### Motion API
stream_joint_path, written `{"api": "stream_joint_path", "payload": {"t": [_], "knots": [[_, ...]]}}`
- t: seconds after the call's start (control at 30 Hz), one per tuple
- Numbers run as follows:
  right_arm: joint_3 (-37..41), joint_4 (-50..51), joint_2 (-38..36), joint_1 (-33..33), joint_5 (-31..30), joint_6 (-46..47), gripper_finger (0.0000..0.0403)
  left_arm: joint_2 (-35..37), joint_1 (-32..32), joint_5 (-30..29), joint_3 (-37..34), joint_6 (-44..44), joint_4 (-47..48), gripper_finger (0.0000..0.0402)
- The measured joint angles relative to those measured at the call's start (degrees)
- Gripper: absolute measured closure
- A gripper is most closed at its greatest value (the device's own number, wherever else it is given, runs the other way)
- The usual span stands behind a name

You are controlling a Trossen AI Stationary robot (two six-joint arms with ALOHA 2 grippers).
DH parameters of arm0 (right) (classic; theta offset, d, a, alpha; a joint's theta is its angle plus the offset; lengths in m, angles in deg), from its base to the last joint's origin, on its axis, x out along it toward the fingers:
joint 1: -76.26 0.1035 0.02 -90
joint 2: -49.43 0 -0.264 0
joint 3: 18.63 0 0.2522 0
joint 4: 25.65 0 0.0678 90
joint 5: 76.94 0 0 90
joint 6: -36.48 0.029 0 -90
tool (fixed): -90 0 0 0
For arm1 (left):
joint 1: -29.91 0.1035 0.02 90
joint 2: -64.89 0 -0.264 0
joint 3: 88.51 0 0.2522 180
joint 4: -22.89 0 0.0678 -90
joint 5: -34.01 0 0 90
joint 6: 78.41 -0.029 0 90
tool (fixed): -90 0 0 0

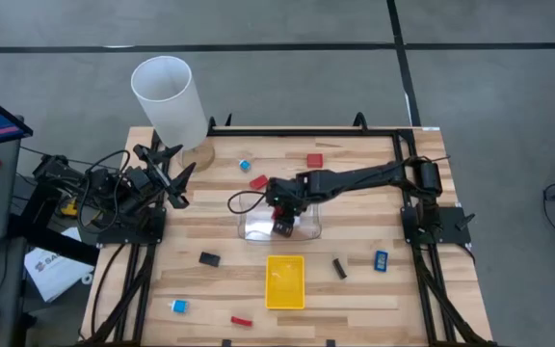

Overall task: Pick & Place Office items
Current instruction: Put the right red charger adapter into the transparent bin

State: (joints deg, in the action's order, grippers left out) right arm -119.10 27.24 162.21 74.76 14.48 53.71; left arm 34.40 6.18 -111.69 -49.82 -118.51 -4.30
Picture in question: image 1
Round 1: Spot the narrow black bar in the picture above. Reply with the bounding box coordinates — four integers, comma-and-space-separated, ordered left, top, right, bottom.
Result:
331, 257, 349, 280

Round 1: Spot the white printed paper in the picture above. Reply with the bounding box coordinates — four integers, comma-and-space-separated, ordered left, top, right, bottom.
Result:
24, 226, 96, 304

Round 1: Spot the black stand beam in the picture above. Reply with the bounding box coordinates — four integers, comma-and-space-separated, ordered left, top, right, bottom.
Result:
6, 182, 100, 267

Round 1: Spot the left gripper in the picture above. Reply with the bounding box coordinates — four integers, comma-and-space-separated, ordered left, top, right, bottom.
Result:
131, 143, 198, 210

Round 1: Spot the clear plastic container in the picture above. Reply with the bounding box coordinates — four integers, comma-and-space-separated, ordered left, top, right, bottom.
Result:
237, 191, 324, 243

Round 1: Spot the black aluminium table frame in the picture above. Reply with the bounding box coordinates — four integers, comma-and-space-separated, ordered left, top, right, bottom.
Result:
82, 111, 495, 347

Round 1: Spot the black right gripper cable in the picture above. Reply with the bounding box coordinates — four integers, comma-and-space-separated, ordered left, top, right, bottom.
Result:
226, 189, 270, 216

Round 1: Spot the white cylindrical cup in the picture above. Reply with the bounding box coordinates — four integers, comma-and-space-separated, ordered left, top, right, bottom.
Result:
130, 55, 217, 174

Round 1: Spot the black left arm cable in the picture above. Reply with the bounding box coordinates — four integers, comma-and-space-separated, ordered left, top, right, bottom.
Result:
90, 243, 129, 338

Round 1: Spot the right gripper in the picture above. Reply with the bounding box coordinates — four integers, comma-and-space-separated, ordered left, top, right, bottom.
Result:
266, 173, 310, 239

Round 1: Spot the small black box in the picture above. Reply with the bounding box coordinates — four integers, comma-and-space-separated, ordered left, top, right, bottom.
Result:
198, 251, 222, 268

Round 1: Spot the yellow plastic basket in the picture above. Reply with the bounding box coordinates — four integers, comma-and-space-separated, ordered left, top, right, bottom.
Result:
264, 254, 306, 310

